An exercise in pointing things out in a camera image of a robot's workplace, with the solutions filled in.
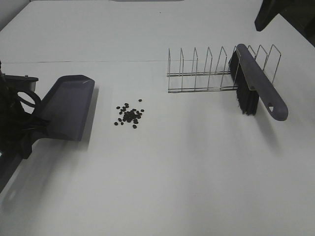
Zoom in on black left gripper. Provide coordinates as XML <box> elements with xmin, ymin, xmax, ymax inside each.
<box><xmin>0</xmin><ymin>81</ymin><xmax>51</xmax><ymax>159</ymax></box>

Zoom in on grey brush black bristles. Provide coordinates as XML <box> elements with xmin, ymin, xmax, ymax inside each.
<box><xmin>229</xmin><ymin>44</ymin><xmax>288</xmax><ymax>121</ymax></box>

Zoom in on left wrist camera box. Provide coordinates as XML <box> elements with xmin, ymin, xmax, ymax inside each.
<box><xmin>4</xmin><ymin>75</ymin><xmax>39</xmax><ymax>92</ymax></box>

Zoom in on pile of coffee beans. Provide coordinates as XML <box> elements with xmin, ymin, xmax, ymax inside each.
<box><xmin>114</xmin><ymin>103</ymin><xmax>145</xmax><ymax>129</ymax></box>

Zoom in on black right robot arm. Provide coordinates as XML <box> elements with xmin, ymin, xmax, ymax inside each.
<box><xmin>254</xmin><ymin>0</ymin><xmax>294</xmax><ymax>31</ymax></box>

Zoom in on grey plastic dustpan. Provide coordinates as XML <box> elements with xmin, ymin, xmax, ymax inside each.
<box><xmin>0</xmin><ymin>75</ymin><xmax>95</xmax><ymax>189</ymax></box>

